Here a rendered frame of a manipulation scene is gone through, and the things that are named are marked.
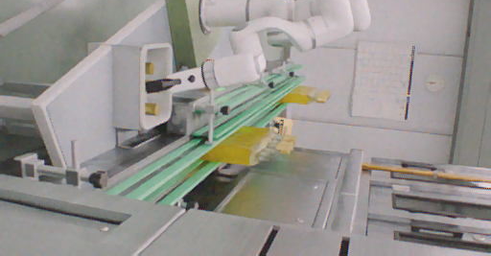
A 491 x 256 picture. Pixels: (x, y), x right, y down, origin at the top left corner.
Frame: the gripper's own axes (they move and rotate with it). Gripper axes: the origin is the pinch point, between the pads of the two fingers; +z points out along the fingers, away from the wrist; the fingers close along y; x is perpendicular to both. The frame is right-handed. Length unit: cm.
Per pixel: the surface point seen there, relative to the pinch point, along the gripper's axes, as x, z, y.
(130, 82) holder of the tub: 2.2, 3.6, -6.6
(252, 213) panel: -40.6, -16.9, 8.0
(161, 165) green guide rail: -19.9, -1.4, -9.2
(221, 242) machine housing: -14, -42, -77
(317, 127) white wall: -113, 52, 616
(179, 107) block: -7.6, 0.5, 12.7
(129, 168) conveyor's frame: -17.7, 1.6, -19.0
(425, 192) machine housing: -56, -67, 57
